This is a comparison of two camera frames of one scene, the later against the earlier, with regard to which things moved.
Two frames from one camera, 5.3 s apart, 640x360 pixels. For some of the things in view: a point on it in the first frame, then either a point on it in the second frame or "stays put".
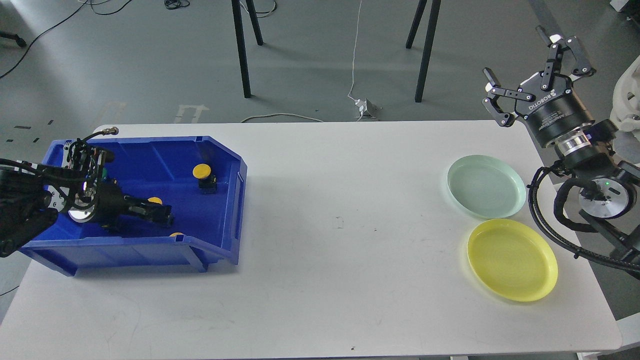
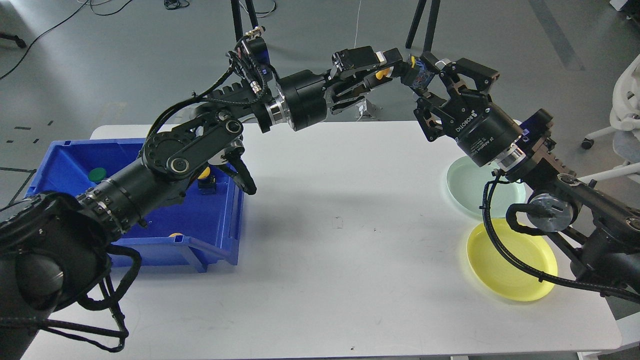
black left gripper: (111, 207) -> (303, 100)
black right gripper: (552, 108) -> (484, 130)
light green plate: (487, 186) stays put
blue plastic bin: (203, 181) stays put
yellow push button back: (207, 182) stays put
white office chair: (625, 115) stays put
